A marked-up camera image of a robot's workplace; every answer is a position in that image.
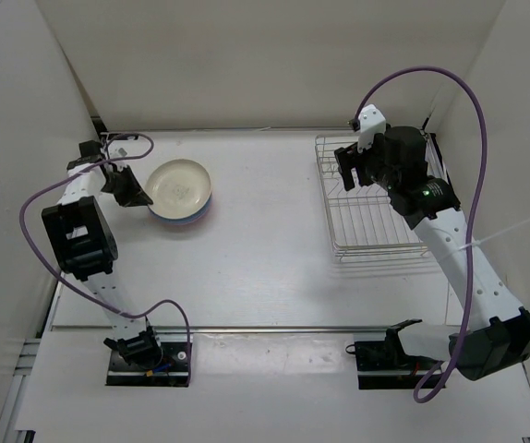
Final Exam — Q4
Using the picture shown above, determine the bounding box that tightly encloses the blue plastic plate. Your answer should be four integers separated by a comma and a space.
149, 198, 212, 226

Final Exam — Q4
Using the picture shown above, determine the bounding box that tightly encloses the white plastic plate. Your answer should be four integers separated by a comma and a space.
145, 159, 212, 219

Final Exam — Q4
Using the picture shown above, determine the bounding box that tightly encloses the pink plastic plate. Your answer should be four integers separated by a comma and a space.
151, 207, 210, 227

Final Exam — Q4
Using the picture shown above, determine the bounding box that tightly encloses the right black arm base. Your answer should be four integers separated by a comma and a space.
345, 341, 436, 390

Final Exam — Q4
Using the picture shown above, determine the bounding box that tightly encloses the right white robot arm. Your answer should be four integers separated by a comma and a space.
334, 126, 530, 380

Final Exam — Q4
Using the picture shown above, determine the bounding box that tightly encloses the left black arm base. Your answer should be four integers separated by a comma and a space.
103, 327, 193, 388

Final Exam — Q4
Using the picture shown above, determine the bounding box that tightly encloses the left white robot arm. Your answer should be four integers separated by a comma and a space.
42, 140, 163, 369

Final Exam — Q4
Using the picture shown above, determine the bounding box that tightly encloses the white zip tie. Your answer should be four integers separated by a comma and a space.
441, 218, 530, 259

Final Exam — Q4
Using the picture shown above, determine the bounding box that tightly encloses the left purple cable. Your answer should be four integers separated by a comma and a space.
18, 133, 190, 384

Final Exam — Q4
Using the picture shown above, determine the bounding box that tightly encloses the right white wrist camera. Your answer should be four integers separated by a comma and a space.
348, 104, 386, 153

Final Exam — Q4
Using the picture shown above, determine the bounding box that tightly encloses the metal wire dish rack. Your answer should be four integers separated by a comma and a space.
314, 133, 432, 263

